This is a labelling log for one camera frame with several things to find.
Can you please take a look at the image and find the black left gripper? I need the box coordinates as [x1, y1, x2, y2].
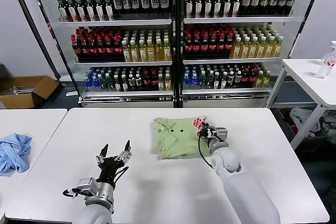
[96, 140, 133, 183]

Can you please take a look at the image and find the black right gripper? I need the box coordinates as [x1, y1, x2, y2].
[196, 123, 218, 145]

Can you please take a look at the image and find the light green shirt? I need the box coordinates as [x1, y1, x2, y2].
[152, 115, 211, 161]

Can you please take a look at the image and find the small red-cap cola bottle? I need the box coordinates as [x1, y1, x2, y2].
[241, 68, 250, 89]
[143, 71, 151, 91]
[249, 68, 257, 89]
[151, 71, 159, 91]

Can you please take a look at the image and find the light blue crumpled cloth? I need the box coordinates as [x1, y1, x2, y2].
[0, 133, 33, 175]

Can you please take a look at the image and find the white cloth bundle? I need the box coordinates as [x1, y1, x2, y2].
[289, 107, 322, 137]

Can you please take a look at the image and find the brown cardboard box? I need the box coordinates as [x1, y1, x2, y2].
[0, 75, 60, 109]

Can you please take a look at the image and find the silver metal bars bundle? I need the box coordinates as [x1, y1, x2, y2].
[6, 84, 34, 95]

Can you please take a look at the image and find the white drink display cabinet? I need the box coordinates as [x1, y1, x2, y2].
[180, 0, 299, 108]
[56, 0, 176, 108]

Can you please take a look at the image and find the small white side table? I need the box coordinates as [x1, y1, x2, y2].
[266, 58, 336, 150]

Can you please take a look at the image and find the dark tea bottle green cap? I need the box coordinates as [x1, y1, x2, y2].
[103, 0, 114, 21]
[76, 0, 86, 22]
[213, 0, 223, 18]
[67, 0, 77, 22]
[223, 0, 233, 18]
[185, 0, 194, 18]
[85, 0, 96, 22]
[194, 0, 204, 18]
[58, 0, 68, 22]
[204, 0, 213, 18]
[94, 0, 104, 22]
[232, 0, 242, 18]

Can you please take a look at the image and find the grey-green cloth pile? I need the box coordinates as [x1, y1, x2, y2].
[322, 110, 336, 136]

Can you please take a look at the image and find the clear water bottle red label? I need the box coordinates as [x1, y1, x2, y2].
[316, 40, 336, 79]

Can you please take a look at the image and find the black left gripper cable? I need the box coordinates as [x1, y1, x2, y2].
[113, 165, 129, 183]

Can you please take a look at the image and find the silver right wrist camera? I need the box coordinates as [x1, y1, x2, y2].
[215, 126, 229, 143]

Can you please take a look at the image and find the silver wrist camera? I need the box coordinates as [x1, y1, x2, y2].
[215, 126, 229, 143]
[77, 177, 98, 196]

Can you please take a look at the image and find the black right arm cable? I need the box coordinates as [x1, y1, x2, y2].
[198, 135, 215, 168]

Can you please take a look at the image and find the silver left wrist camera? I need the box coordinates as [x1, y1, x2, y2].
[77, 177, 98, 196]

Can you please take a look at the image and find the black left camera cable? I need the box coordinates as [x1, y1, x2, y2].
[62, 188, 79, 198]

